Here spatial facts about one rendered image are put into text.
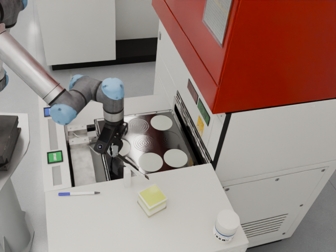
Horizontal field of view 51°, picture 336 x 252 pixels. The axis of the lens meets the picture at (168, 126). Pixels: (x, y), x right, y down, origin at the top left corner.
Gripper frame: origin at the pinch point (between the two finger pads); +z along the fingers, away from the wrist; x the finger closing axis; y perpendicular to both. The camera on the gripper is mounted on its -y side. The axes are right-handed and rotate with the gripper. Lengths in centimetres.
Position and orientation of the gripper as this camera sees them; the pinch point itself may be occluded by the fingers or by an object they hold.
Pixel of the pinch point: (111, 155)
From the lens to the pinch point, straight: 145.5
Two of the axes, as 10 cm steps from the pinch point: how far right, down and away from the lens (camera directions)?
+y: 3.5, -6.3, 7.0
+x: -9.3, -3.0, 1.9
